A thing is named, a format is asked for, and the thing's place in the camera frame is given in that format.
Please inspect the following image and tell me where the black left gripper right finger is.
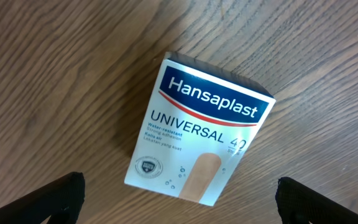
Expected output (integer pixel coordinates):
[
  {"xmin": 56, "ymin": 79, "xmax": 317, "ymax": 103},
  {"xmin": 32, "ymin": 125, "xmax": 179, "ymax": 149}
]
[{"xmin": 275, "ymin": 177, "xmax": 358, "ymax": 224}]

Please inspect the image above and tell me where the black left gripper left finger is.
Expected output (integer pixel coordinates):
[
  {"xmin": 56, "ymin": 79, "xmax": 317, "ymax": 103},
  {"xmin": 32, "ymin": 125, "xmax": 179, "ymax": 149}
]
[{"xmin": 0, "ymin": 172, "xmax": 85, "ymax": 224}]

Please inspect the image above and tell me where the white Hansaplast plaster box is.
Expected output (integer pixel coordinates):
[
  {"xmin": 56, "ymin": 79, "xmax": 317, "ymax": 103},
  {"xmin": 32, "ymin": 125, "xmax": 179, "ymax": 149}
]
[{"xmin": 124, "ymin": 52, "xmax": 275, "ymax": 206}]

